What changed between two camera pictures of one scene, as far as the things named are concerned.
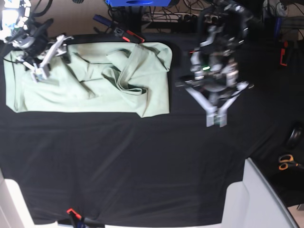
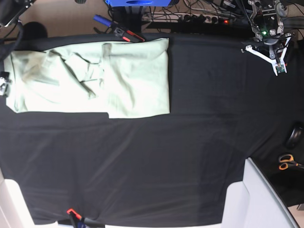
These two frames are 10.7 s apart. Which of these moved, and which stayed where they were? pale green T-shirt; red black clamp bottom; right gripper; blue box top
Moved: right gripper
Stayed: blue box top; red black clamp bottom; pale green T-shirt
